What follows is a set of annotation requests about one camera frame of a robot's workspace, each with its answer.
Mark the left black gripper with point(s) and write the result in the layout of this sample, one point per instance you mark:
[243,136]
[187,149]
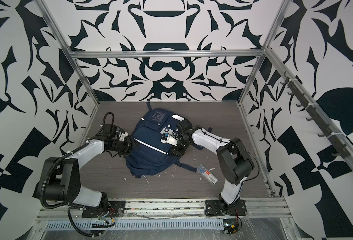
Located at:
[129,146]

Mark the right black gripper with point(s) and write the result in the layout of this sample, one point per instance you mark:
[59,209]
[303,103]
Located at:
[177,151]

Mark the navy blue student backpack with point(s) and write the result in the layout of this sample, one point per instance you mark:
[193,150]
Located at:
[149,156]

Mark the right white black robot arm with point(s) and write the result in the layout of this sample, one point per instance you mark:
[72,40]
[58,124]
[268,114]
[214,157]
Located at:
[235,161]

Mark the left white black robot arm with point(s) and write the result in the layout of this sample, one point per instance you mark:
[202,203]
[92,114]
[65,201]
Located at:
[60,183]

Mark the clear plastic eraser case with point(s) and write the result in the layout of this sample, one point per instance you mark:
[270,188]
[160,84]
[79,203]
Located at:
[207,174]

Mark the green circuit board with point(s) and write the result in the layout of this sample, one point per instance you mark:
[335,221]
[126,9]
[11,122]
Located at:
[232,226]

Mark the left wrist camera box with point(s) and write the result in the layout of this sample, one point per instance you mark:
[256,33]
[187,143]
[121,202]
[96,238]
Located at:
[121,134]

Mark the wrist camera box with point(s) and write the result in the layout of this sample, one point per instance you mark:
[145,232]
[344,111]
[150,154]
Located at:
[168,136]
[121,134]

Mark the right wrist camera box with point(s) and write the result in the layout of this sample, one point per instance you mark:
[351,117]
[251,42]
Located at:
[168,136]

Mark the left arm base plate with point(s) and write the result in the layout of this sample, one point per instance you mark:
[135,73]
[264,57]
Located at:
[112,210]

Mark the aluminium front rail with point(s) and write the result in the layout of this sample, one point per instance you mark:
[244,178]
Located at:
[175,208]

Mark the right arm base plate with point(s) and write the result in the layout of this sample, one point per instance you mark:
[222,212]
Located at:
[221,208]

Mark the white slotted cable duct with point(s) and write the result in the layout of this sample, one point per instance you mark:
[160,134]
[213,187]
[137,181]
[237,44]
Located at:
[162,224]

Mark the wall hook rack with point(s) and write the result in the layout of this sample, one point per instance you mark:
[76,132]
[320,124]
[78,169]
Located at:
[317,115]

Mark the aluminium cage frame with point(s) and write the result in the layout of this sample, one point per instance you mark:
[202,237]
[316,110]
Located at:
[265,53]

